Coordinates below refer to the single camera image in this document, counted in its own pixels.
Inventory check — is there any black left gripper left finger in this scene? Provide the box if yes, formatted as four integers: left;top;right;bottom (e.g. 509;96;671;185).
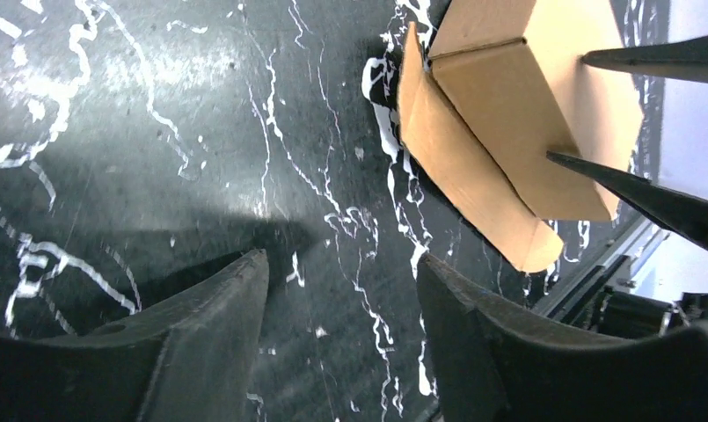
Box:
0;250;269;421

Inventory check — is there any aluminium frame rail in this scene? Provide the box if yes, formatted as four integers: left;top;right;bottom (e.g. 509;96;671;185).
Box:
531;216;669;326

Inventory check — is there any brown cardboard box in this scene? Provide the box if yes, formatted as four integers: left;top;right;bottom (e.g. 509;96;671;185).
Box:
397;0;643;273

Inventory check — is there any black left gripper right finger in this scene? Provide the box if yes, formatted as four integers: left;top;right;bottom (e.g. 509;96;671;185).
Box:
417;255;708;421

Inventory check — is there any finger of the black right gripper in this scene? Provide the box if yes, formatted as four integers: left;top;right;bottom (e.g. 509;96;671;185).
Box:
546;151;708;251
581;35;708;84

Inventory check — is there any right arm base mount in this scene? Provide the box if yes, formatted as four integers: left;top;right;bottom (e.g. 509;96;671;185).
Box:
585;286;708;339

